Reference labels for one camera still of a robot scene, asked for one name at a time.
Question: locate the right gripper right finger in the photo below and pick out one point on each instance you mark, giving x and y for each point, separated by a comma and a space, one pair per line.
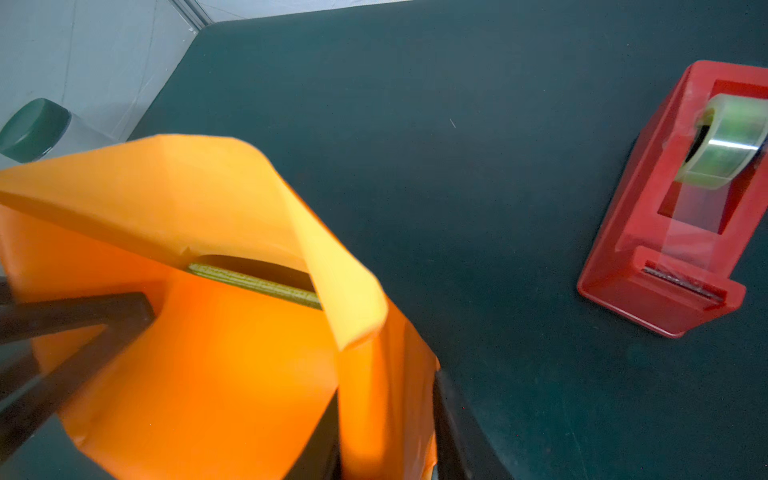
463, 450

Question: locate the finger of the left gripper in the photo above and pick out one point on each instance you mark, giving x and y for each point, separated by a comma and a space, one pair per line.
125, 317

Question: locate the green gift box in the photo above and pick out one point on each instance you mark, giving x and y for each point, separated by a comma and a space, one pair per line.
266, 287

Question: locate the red tape dispenser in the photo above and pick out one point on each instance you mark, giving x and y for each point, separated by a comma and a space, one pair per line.
665, 252

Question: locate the green lidded glass jar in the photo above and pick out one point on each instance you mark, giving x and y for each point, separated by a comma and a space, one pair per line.
43, 129

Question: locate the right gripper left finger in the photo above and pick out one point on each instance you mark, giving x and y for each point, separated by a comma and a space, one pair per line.
320, 459

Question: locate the clear tape roll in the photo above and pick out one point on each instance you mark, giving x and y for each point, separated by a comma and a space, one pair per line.
731, 131

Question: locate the green table mat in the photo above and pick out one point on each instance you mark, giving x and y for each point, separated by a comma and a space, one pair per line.
466, 152

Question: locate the orange wrapping paper sheet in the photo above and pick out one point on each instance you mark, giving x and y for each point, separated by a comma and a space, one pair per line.
226, 383

